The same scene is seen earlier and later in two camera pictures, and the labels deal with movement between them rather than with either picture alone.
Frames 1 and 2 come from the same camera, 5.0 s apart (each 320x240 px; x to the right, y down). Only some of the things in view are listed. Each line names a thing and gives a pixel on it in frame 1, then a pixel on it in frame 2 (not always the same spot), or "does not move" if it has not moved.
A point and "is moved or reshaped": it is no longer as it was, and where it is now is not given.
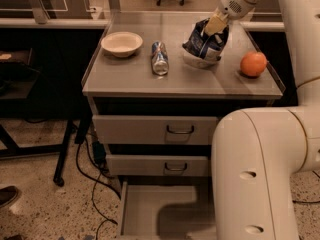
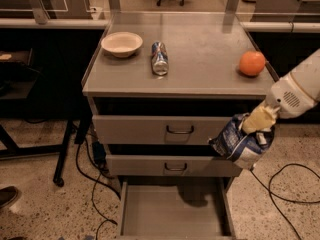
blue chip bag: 203,49 is moved or reshaped
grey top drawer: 154,129 does not move
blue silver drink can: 159,58 does not move
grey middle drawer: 145,164 does not move
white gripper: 232,4 -> 287,96
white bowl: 122,44 does not move
